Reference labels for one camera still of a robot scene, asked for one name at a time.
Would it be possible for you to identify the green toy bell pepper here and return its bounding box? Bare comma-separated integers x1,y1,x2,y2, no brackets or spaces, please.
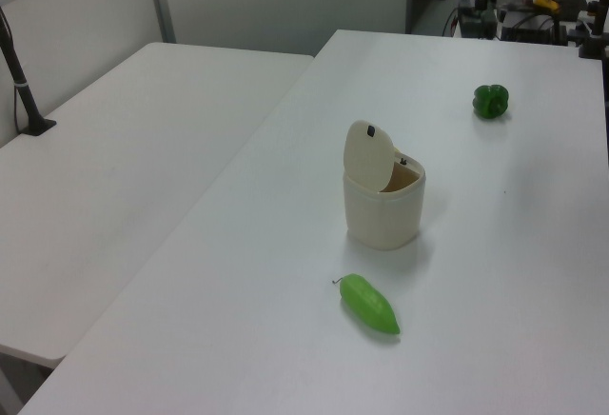
472,83,511,120

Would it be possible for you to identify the cream plastic garbage bin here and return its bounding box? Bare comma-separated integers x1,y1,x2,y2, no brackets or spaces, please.
343,150,426,250

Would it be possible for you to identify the cream garbage bin lid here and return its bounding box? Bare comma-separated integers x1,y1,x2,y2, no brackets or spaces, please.
343,119,397,194

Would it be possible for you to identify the black clamp stand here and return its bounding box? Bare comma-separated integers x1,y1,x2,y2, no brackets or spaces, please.
577,0,609,60

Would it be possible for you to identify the grey partition frame post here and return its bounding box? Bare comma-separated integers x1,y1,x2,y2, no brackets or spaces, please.
144,0,178,46

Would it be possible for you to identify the black pole with base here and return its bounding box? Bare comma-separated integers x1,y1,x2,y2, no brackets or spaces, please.
0,5,58,137

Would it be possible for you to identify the dark equipment box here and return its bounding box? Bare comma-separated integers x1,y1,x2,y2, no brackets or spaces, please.
498,4,568,46

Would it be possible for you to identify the dark green robot base block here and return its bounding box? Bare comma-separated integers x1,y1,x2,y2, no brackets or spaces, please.
457,0,499,40

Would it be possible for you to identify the light green toy pea pod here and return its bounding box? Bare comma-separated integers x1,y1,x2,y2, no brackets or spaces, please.
331,272,402,337

